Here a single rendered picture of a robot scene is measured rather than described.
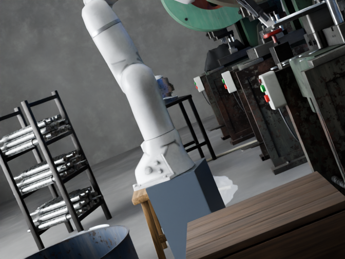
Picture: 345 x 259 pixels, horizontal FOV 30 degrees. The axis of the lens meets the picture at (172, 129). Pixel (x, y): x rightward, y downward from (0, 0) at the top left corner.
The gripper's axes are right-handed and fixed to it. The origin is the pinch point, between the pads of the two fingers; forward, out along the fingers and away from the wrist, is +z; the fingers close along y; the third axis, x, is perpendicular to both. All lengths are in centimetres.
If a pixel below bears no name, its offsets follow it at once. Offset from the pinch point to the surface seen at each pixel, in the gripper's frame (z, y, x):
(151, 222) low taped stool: 24, -29, -92
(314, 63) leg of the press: 14, 60, -11
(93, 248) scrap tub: 0, 86, -87
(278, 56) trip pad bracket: 11.4, 6.5, -8.1
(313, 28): 10.0, 37.9, 1.3
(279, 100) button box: 21.8, 12.7, -20.3
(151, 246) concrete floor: 38, -72, -108
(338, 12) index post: 11, 52, 7
